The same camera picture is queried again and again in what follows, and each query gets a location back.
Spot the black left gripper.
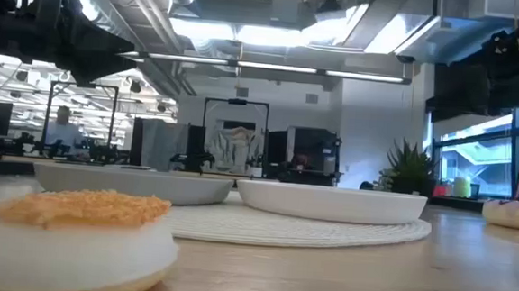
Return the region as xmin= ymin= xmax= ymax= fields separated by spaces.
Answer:
xmin=1 ymin=0 xmax=142 ymax=90

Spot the large pink frosted donut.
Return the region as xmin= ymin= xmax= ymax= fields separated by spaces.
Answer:
xmin=480 ymin=197 xmax=519 ymax=232

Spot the small orange frosted donut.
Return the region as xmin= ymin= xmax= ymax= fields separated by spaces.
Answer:
xmin=0 ymin=182 xmax=184 ymax=291

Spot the person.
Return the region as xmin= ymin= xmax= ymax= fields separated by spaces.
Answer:
xmin=43 ymin=104 xmax=87 ymax=159

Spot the green succulent potted plant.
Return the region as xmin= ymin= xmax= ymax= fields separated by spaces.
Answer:
xmin=372 ymin=135 xmax=440 ymax=197

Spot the grey partition panel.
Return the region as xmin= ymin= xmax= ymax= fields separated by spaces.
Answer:
xmin=128 ymin=116 xmax=208 ymax=176

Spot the yellow-green container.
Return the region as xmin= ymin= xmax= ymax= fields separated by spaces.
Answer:
xmin=451 ymin=176 xmax=473 ymax=200

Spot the red container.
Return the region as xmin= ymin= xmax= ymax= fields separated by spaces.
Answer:
xmin=432 ymin=182 xmax=454 ymax=199

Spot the grey round plate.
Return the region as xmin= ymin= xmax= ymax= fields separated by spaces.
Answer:
xmin=32 ymin=161 xmax=235 ymax=210

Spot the black equipment cabinet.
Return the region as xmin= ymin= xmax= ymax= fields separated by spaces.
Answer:
xmin=284 ymin=124 xmax=344 ymax=186

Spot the pale cloth pile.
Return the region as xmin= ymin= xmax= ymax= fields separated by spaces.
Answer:
xmin=203 ymin=123 xmax=266 ymax=177

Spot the long linear ceiling light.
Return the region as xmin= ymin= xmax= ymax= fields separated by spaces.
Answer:
xmin=118 ymin=50 xmax=414 ymax=86

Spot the white round plate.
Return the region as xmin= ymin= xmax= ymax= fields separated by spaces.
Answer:
xmin=233 ymin=178 xmax=429 ymax=229

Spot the round white woven placemat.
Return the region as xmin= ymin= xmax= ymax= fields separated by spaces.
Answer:
xmin=162 ymin=186 xmax=433 ymax=257

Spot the black gantry frame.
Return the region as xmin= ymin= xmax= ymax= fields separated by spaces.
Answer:
xmin=199 ymin=96 xmax=271 ymax=178
xmin=39 ymin=79 xmax=121 ymax=161

